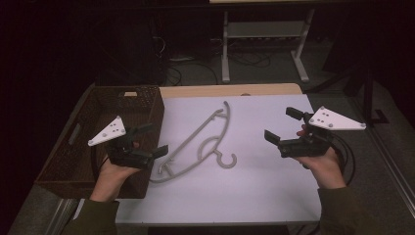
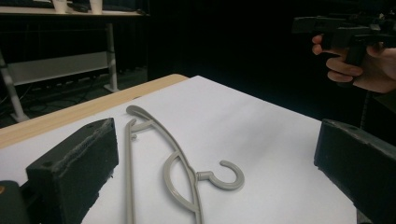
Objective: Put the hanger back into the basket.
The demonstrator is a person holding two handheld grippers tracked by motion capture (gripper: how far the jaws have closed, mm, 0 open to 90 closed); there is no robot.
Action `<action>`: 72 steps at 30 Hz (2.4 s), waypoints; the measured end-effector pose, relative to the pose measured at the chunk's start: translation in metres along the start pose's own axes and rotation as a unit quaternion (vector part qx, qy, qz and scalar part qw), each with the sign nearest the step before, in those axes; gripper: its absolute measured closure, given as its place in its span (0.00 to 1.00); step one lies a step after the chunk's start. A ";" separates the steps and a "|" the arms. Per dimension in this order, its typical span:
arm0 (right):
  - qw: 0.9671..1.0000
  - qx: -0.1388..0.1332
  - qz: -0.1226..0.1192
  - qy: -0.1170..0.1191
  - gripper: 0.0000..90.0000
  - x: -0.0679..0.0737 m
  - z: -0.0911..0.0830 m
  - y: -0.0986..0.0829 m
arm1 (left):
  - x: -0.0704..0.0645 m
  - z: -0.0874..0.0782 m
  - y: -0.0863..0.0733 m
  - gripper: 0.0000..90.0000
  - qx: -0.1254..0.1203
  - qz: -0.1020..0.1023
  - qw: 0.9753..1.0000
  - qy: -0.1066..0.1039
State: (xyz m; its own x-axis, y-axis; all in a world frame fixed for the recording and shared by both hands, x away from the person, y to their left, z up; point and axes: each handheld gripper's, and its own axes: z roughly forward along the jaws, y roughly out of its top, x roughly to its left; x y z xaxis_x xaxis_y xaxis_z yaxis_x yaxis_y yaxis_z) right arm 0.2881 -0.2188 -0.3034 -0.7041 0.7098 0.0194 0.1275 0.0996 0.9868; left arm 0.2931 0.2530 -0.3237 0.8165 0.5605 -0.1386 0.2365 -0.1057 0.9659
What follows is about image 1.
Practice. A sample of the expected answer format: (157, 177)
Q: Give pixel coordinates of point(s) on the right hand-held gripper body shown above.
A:
(306, 145)

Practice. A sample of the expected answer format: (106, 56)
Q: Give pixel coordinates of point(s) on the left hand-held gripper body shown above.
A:
(122, 153)

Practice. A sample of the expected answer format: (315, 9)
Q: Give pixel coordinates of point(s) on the person's left hand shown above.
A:
(112, 178)

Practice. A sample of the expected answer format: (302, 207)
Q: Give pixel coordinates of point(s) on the grey plastic clothes hanger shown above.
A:
(195, 143)

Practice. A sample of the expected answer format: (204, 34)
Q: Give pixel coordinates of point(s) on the white table mat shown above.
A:
(248, 182)

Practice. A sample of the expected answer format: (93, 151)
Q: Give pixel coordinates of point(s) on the brown woven basket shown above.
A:
(88, 111)

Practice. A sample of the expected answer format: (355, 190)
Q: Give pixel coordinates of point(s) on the black metal stand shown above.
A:
(368, 94)

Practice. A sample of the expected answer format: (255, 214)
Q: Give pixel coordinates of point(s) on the white power strip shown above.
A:
(181, 59)

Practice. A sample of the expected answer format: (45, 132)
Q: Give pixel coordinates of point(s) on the white metal table frame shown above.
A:
(266, 29)

